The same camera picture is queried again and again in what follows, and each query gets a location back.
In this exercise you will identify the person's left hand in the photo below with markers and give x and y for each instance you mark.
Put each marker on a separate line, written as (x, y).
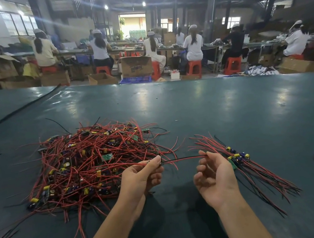
(140, 184)

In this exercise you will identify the person's right hand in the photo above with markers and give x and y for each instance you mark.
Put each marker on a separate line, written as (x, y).
(216, 179)

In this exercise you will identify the dark green table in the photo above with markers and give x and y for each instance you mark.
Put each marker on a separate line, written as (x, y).
(273, 106)

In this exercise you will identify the blue plastic crate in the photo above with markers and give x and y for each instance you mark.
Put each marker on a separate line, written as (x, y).
(136, 80)

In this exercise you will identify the red plastic stool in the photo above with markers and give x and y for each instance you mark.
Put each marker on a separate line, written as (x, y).
(103, 70)
(156, 70)
(232, 65)
(195, 67)
(49, 69)
(296, 56)

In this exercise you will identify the heap of black white items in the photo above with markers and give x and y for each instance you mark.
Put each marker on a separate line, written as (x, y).
(261, 70)

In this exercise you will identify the yellow sack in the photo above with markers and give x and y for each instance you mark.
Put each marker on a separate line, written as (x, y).
(31, 70)

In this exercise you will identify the grid window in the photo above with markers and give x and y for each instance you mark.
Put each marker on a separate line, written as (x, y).
(19, 23)

